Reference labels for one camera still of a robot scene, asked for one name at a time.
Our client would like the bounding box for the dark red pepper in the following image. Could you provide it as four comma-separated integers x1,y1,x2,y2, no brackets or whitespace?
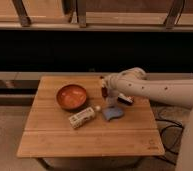
101,86,108,98

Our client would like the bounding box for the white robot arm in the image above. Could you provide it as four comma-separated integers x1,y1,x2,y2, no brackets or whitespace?
104,67,193,171

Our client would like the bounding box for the small white ball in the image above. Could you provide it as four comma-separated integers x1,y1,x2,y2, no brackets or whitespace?
95,106,101,112

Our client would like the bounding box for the orange bowl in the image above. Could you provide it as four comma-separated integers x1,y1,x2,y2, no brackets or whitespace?
56,84,87,110

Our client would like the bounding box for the black and white small object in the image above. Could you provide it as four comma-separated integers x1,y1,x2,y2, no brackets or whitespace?
118,94,133,105

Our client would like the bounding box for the blue sponge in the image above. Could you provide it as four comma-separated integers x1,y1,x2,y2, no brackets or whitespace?
102,107,124,121

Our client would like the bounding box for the wooden table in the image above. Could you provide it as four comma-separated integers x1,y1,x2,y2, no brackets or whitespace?
17,76,164,158

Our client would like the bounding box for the black cable on floor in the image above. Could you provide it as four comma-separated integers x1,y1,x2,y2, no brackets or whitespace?
154,108,185,166

